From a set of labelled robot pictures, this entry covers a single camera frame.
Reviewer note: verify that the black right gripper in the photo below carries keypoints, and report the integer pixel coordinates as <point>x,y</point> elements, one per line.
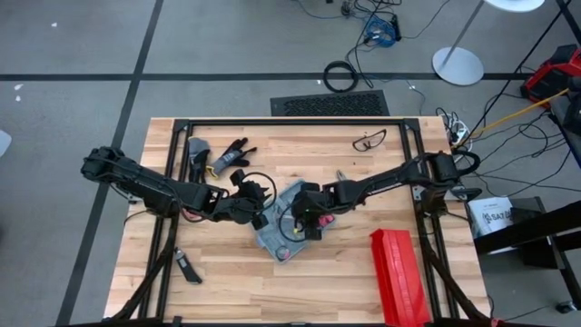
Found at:
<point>311,206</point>

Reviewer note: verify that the black power brick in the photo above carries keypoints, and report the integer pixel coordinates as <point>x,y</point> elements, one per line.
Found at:
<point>396,27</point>

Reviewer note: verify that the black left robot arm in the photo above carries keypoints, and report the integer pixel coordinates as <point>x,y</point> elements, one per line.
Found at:
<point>150,186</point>

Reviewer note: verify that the red black equipment case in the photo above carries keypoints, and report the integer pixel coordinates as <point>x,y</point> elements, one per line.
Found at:
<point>551,75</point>

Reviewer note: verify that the black clear safety glasses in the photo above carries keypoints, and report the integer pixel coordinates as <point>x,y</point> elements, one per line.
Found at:
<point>363,144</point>

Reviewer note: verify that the white power strip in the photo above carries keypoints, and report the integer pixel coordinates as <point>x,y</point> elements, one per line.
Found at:
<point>458,131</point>

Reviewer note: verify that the grey black glove white print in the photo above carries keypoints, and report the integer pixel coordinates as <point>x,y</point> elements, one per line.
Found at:
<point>229,158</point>

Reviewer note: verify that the white cardboard box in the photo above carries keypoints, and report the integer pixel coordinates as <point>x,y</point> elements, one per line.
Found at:
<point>490,217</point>

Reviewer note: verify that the white round object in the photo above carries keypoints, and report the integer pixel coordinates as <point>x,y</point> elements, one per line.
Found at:
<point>3,143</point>

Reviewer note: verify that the black equipment cart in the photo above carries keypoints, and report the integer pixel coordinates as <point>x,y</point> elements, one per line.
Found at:
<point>572,118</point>

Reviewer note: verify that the grey black work glove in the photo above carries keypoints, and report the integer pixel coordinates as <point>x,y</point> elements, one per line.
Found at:
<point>198,147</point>

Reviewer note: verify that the grey plastic tool case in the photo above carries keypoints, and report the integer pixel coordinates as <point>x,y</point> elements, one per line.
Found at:
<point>272,236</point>

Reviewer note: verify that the small black device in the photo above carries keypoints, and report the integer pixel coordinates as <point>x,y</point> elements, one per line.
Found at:
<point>566,307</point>

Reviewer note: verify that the black aluminium table frame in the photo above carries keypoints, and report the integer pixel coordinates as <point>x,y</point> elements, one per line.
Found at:
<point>295,121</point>

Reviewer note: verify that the black utility knife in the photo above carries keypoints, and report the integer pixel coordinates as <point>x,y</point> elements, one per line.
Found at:
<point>186,265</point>

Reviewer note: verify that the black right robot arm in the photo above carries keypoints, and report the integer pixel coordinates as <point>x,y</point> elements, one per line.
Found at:
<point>386,181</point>

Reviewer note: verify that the white floor lamp stand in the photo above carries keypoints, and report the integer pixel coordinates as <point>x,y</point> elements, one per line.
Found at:
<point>457,66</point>

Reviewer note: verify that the black stand pole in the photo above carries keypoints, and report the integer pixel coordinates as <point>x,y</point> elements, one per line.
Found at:
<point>522,71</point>

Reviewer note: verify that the black metal shelf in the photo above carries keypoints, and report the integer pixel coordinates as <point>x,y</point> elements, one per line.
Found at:
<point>526,229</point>

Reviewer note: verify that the long red plastic bin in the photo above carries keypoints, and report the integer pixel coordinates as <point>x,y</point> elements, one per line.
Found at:
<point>399,277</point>

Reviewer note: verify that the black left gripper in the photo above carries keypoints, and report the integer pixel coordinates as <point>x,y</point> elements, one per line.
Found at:
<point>247,204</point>

